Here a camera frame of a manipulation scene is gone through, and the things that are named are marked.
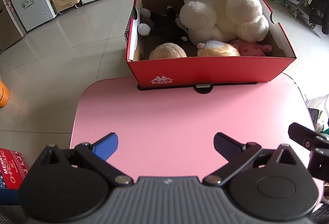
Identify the red Kappa shoe box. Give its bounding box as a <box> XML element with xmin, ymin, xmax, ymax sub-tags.
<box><xmin>125</xmin><ymin>0</ymin><xmax>296</xmax><ymax>89</ymax></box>

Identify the large white plush bear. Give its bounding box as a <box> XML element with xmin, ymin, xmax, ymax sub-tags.
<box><xmin>180</xmin><ymin>0</ymin><xmax>269</xmax><ymax>45</ymax></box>

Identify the black white plush monkey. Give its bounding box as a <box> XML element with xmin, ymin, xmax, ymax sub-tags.
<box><xmin>137</xmin><ymin>6</ymin><xmax>189</xmax><ymax>45</ymax></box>

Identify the red Christmas box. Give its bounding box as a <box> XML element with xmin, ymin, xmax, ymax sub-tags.
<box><xmin>0</xmin><ymin>148</ymin><xmax>28</xmax><ymax>190</ymax></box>

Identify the tan round plush toy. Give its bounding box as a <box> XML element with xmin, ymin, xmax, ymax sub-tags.
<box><xmin>149</xmin><ymin>43</ymin><xmax>187</xmax><ymax>60</ymax></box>

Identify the pink spotted plush toy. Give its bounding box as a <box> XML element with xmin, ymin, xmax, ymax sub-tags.
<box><xmin>229</xmin><ymin>38</ymin><xmax>273</xmax><ymax>57</ymax></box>

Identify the black down jacket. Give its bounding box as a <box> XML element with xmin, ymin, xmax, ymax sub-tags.
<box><xmin>309</xmin><ymin>0</ymin><xmax>329</xmax><ymax>35</ymax></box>

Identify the pink table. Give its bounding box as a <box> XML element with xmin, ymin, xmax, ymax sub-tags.
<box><xmin>70</xmin><ymin>72</ymin><xmax>325</xmax><ymax>204</ymax></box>

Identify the orange white plush toy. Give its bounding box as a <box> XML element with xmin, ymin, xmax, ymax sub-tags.
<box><xmin>197</xmin><ymin>40</ymin><xmax>240</xmax><ymax>57</ymax></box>

